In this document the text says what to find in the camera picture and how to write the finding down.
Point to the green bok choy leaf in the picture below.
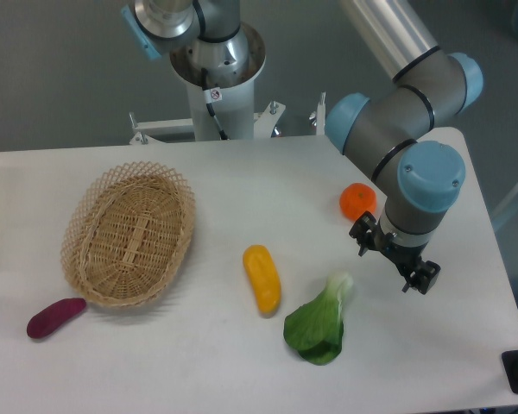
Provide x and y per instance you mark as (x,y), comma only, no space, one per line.
(315,330)

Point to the white base frame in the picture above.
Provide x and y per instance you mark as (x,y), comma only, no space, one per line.
(266,125)

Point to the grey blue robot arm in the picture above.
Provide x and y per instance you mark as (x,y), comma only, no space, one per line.
(386,140)

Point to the purple sweet potato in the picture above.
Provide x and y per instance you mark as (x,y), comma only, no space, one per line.
(53,317)

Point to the yellow squash toy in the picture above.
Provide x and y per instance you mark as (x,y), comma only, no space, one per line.
(264,278)

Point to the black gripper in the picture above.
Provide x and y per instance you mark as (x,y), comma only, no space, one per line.
(419,275)

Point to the woven wicker basket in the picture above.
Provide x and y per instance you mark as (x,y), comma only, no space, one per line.
(128,236)

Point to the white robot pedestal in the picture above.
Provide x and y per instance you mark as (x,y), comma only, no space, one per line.
(220,80)

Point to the orange tangerine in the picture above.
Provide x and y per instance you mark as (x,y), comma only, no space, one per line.
(357,199)

